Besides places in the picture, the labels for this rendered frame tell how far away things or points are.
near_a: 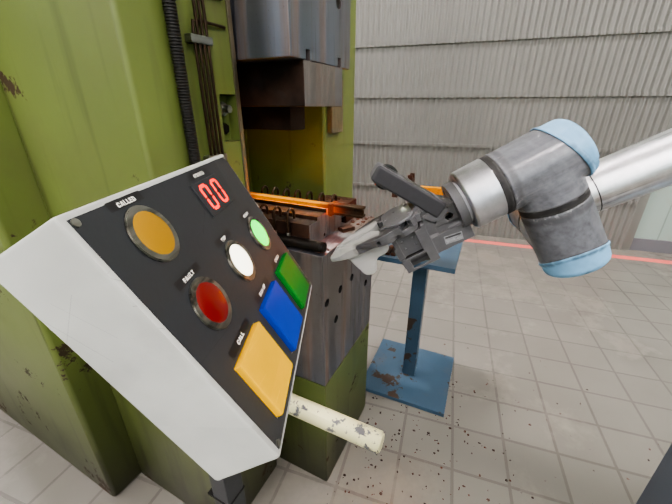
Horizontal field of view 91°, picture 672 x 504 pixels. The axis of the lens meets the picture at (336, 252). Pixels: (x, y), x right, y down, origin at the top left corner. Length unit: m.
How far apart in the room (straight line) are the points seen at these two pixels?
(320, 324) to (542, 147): 0.70
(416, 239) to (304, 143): 0.83
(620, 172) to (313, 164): 0.88
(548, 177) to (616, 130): 3.40
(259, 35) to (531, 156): 0.60
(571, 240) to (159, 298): 0.50
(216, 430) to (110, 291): 0.16
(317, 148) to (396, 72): 2.57
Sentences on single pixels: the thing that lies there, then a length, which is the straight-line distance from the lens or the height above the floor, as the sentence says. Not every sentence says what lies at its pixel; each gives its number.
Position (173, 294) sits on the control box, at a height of 1.12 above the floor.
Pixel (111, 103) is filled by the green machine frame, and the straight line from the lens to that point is 0.75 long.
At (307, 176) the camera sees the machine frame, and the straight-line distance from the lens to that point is 1.27.
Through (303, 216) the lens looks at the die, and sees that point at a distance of 0.94.
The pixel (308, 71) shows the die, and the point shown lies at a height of 1.34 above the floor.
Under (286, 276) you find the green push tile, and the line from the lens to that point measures 0.52.
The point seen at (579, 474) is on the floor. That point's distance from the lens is 1.76.
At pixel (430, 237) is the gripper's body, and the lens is 0.51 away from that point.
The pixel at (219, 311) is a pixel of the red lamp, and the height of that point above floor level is 1.08.
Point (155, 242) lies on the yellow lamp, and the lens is 0.34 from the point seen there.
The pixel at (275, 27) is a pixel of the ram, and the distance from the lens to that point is 0.83.
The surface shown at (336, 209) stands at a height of 1.00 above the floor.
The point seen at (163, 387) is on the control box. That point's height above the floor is 1.05.
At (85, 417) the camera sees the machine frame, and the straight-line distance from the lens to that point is 1.38.
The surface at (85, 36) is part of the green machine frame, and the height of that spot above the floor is 1.38.
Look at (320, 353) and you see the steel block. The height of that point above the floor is 0.60.
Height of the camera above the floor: 1.27
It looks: 24 degrees down
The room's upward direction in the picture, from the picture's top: straight up
